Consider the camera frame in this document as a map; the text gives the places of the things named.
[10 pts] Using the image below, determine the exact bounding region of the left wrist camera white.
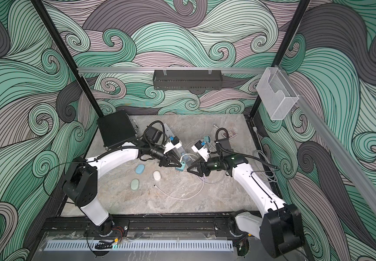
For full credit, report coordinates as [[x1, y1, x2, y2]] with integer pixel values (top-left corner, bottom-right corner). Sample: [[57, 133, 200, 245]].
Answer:
[[164, 136, 182, 154]]

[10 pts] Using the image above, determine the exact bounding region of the black metal box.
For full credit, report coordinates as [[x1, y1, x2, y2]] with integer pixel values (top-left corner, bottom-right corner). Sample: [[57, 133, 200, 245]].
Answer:
[[97, 110, 136, 149]]

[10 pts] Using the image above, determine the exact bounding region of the green earbud case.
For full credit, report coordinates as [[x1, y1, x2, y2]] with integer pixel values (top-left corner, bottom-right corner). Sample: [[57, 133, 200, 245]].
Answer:
[[130, 179, 140, 191]]

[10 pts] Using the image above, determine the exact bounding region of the white slotted cable duct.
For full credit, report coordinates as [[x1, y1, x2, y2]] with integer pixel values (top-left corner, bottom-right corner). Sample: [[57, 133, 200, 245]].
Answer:
[[42, 239, 234, 252]]

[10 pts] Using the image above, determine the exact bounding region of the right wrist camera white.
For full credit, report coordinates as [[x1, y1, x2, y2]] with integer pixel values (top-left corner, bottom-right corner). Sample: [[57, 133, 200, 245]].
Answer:
[[191, 140, 210, 162]]

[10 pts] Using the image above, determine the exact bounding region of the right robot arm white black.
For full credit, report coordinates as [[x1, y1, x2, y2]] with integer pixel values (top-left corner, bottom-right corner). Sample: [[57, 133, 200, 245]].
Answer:
[[187, 134, 305, 258]]

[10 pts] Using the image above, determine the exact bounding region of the white usb cable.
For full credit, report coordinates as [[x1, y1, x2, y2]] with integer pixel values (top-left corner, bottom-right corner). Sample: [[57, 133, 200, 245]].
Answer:
[[154, 153, 205, 200]]

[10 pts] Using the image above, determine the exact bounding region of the light blue usb charger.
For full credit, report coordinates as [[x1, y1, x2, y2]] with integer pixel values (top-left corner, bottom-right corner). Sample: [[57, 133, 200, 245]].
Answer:
[[179, 153, 188, 162]]

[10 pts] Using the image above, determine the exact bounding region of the white earbud case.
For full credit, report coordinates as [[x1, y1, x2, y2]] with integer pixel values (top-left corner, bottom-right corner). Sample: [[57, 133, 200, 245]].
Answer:
[[153, 171, 161, 182]]

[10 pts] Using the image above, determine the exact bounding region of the clear mesh wall bin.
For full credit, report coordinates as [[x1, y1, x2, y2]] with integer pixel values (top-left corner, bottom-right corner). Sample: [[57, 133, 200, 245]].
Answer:
[[256, 67, 299, 121]]

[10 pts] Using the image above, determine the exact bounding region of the small colourful card box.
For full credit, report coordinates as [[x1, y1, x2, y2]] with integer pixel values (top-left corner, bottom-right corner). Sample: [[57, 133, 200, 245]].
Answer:
[[228, 129, 237, 137]]

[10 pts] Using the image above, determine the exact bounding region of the black wall shelf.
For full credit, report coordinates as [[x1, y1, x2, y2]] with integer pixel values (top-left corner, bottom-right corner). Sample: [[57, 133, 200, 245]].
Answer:
[[153, 70, 223, 91]]

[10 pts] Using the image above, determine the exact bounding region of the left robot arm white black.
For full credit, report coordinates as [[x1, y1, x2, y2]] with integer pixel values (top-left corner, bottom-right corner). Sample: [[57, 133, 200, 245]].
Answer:
[[62, 121, 181, 237]]

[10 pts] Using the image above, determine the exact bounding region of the small teal usb charger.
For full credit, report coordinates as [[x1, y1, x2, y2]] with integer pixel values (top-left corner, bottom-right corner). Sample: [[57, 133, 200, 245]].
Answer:
[[203, 136, 211, 143]]

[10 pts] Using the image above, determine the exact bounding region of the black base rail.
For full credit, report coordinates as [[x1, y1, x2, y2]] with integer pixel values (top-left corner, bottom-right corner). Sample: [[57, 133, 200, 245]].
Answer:
[[40, 213, 303, 238]]

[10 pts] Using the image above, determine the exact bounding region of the white power strip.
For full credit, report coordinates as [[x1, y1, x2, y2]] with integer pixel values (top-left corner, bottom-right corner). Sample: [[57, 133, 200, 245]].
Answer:
[[164, 124, 185, 161]]

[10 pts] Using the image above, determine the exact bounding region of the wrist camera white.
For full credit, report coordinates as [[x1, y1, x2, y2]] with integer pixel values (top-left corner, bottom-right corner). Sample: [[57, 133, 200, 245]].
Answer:
[[191, 140, 210, 162], [164, 136, 182, 154]]

